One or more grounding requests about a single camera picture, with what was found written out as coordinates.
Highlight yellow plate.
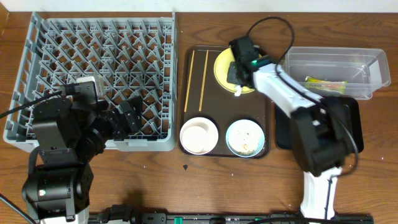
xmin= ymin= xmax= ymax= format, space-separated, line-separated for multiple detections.
xmin=213 ymin=48 xmax=236 ymax=94

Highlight white tissue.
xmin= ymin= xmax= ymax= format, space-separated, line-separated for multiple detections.
xmin=234 ymin=85 xmax=243 ymax=97

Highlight wooden chopstick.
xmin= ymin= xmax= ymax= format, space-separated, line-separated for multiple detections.
xmin=198 ymin=50 xmax=209 ymax=112
xmin=184 ymin=50 xmax=195 ymax=113

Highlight pink bowl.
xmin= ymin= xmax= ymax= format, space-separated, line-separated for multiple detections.
xmin=180 ymin=117 xmax=219 ymax=155

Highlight light blue bowl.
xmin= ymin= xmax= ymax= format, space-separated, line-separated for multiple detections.
xmin=225 ymin=119 xmax=265 ymax=158

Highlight rice and shell scraps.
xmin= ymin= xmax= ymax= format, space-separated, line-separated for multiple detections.
xmin=228 ymin=128 xmax=261 ymax=156

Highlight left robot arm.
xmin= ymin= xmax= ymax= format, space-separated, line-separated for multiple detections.
xmin=22 ymin=94 xmax=143 ymax=222

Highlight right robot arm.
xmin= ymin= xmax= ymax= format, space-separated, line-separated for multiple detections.
xmin=227 ymin=35 xmax=359 ymax=222

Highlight black waste tray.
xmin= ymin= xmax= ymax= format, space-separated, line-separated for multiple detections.
xmin=274 ymin=96 xmax=364 ymax=153

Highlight grey dish rack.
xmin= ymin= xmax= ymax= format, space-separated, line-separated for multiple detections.
xmin=3 ymin=13 xmax=178 ymax=152

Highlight brown serving tray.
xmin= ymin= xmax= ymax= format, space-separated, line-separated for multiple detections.
xmin=179 ymin=45 xmax=271 ymax=159

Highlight clear plastic bin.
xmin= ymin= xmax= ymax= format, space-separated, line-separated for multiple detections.
xmin=283 ymin=47 xmax=391 ymax=100

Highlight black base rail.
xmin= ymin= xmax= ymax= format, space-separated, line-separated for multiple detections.
xmin=88 ymin=205 xmax=374 ymax=224

